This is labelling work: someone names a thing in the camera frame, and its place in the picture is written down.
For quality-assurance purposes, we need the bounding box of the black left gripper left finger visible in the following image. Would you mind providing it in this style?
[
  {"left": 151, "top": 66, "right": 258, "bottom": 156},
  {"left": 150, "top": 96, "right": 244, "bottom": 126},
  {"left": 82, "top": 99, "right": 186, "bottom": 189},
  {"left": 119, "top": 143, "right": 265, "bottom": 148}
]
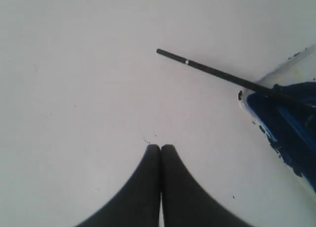
[{"left": 78, "top": 144, "right": 161, "bottom": 227}]

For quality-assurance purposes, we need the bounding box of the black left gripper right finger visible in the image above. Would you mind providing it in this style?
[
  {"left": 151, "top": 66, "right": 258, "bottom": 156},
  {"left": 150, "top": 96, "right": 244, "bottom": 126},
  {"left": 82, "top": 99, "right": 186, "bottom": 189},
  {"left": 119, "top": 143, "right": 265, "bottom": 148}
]
[{"left": 161, "top": 145, "right": 250, "bottom": 227}]

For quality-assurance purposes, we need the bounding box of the black paintbrush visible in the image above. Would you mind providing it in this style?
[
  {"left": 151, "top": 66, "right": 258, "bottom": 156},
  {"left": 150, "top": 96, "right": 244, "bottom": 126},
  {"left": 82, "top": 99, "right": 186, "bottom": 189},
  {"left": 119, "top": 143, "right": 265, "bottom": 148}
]
[{"left": 156, "top": 48, "right": 306, "bottom": 106}]

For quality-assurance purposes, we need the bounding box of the white paint tray blue paint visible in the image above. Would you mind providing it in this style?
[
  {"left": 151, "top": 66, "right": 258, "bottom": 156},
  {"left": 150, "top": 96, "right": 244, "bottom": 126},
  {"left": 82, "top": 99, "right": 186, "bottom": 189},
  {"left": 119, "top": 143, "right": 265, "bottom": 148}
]
[{"left": 238, "top": 45, "right": 316, "bottom": 197}]

